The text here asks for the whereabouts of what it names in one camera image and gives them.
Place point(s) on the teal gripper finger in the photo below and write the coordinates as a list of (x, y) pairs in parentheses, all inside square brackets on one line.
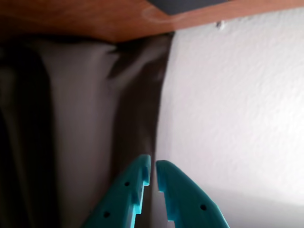
[(187, 204), (116, 202)]

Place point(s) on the grey curtain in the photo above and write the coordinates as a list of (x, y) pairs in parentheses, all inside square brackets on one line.
[(83, 107)]

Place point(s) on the small white wall clip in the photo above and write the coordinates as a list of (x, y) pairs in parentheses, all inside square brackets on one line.
[(220, 24)]

